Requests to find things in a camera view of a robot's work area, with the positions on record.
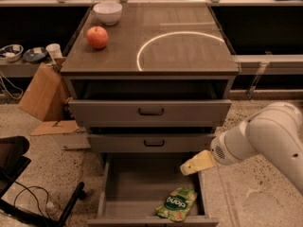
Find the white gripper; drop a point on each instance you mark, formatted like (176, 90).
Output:
(224, 149)

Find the green rice chip bag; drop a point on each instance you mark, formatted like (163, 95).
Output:
(177, 204)

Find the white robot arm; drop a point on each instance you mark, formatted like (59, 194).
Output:
(272, 132)

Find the bottom grey drawer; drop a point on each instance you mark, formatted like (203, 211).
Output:
(134, 184)

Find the grey drawer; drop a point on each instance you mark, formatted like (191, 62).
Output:
(150, 103)
(134, 184)
(137, 140)

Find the middle grey drawer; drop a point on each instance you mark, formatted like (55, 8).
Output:
(137, 140)

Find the grey drawer cabinet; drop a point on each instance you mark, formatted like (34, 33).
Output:
(157, 41)

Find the top grey drawer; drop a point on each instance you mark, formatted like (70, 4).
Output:
(150, 103)

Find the white cardboard box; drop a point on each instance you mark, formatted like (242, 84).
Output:
(67, 134)

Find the clear plastic bottle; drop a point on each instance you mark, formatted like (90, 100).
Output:
(53, 210)

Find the red apple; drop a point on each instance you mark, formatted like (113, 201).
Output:
(97, 37)

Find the brown cardboard box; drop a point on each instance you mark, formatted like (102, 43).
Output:
(46, 95)

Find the white ceramic bowl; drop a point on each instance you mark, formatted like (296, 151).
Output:
(108, 13)

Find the white paper cup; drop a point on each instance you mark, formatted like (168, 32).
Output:
(54, 50)

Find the dark blue bowl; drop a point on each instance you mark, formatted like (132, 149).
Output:
(35, 55)

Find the blue patterned bowl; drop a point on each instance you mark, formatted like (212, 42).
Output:
(11, 53)

